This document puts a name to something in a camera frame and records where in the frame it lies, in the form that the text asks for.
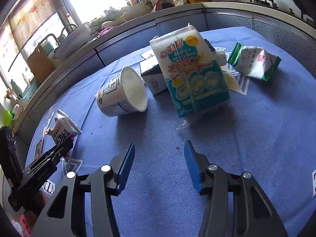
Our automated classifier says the white red small packet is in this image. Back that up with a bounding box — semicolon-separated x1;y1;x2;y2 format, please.
44;109;82;146

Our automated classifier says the white instant noodle cup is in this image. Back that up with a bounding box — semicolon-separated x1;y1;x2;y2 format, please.
95;66;148;117

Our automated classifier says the blue white sponge package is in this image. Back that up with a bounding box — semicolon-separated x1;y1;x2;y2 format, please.
150;25;230;118

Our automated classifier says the green white snack wrapper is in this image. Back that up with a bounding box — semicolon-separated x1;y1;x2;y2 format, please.
227;43;281;82

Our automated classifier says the white black small carton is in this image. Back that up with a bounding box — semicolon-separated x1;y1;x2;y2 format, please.
140;56;167;95

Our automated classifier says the grey kitchen cabinet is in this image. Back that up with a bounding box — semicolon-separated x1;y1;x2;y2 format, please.
13;2;315;155

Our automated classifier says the blue printed tablecloth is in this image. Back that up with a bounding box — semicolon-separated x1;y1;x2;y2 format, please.
26;27;315;236

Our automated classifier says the brown paper bag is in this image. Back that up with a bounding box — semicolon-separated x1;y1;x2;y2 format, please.
27;44;55;85

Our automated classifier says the white patterned basin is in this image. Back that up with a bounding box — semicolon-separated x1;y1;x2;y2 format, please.
54;23;92;61

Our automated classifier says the black frying pan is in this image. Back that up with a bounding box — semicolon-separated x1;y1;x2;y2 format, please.
293;0;309;16

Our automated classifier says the black gas stove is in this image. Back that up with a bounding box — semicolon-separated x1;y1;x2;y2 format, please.
248;0;314;23

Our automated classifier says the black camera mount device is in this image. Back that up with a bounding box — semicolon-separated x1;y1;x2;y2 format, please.
1;126;73;216

